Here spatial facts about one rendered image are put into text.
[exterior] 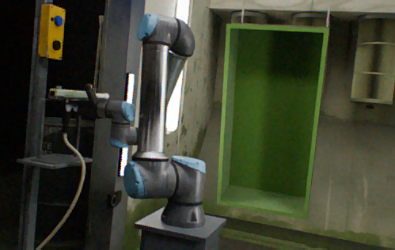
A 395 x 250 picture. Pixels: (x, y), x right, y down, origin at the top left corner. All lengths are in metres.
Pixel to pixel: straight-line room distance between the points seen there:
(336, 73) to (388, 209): 1.27
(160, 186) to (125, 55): 1.11
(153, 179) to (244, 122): 1.53
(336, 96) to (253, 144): 1.28
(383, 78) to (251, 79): 1.21
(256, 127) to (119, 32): 1.19
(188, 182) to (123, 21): 1.22
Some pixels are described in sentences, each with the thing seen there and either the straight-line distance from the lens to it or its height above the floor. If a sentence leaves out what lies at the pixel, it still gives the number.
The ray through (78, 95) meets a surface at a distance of 2.23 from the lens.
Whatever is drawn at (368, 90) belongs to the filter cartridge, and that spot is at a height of 1.36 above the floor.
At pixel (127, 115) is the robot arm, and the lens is 1.98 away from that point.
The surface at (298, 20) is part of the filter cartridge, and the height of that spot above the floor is 1.91.
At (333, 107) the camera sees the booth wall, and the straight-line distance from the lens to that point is 4.13.
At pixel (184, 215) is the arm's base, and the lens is 1.77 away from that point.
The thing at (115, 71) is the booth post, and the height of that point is 1.28.
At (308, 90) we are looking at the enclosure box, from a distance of 2.98.
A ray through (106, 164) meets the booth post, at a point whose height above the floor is 0.71.
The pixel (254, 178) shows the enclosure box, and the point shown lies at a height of 0.61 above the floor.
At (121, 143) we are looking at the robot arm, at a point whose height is 0.92.
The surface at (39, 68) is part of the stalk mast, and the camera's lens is 2.27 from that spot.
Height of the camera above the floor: 1.18
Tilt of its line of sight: 3 degrees down
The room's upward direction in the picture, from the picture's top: 6 degrees clockwise
